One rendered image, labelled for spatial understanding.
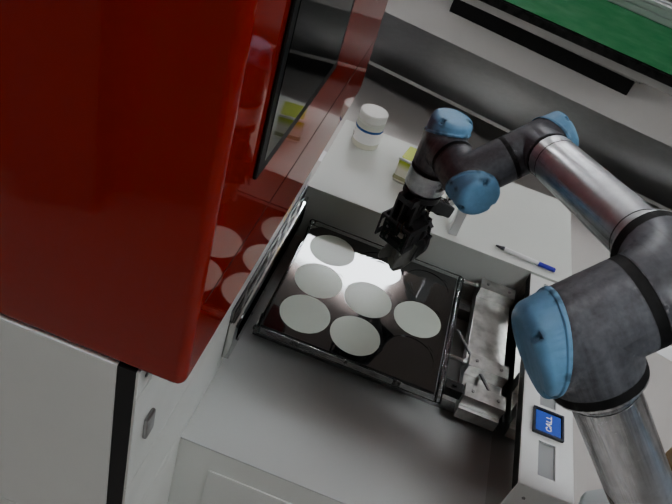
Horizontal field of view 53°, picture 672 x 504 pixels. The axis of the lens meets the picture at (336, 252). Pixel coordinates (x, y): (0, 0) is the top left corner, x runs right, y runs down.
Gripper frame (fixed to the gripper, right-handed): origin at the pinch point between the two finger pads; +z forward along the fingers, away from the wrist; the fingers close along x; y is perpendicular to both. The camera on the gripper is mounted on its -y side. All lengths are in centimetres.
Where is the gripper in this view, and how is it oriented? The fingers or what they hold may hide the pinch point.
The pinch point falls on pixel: (396, 263)
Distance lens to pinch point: 137.7
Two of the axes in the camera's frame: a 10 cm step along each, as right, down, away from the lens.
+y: -6.6, 3.5, -6.7
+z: -2.5, 7.3, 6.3
